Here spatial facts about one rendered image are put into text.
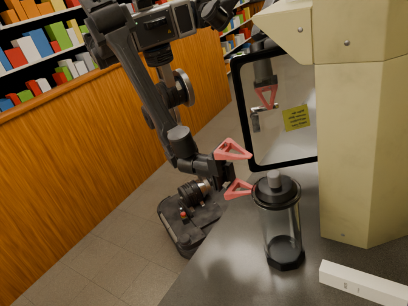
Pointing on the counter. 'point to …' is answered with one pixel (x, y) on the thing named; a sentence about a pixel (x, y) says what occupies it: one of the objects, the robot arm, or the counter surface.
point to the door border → (245, 106)
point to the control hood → (289, 28)
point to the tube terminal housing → (362, 119)
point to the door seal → (244, 113)
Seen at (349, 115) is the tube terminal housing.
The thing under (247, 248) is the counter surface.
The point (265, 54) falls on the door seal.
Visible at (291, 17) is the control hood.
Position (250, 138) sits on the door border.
